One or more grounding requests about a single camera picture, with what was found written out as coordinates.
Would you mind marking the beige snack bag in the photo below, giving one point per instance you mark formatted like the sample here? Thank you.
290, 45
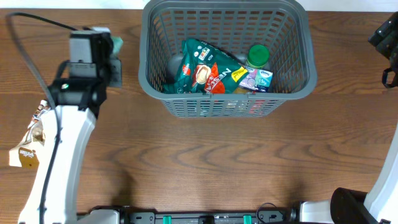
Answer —
25, 154

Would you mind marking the green Nescafe coffee bag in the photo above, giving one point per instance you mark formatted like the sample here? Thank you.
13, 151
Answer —
206, 69

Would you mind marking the green lid jar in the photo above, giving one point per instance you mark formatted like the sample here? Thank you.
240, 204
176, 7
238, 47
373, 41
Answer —
258, 56

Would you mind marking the Kleenex tissue multipack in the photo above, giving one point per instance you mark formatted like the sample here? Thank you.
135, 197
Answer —
258, 80

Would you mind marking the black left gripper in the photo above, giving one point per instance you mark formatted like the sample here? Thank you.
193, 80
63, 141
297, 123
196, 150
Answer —
115, 77

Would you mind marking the mint green wipes packet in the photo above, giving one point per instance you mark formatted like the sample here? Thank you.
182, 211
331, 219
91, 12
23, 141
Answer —
117, 44

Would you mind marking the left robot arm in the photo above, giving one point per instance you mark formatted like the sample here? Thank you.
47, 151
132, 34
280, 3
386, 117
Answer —
53, 197

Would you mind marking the grey plastic basket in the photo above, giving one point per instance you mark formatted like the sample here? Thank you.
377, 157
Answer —
234, 27

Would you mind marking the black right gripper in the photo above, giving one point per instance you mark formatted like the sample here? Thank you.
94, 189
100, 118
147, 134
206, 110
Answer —
385, 38

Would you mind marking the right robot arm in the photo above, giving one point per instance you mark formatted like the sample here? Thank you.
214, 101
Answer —
380, 204

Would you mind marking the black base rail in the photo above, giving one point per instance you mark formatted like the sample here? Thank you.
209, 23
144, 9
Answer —
265, 213

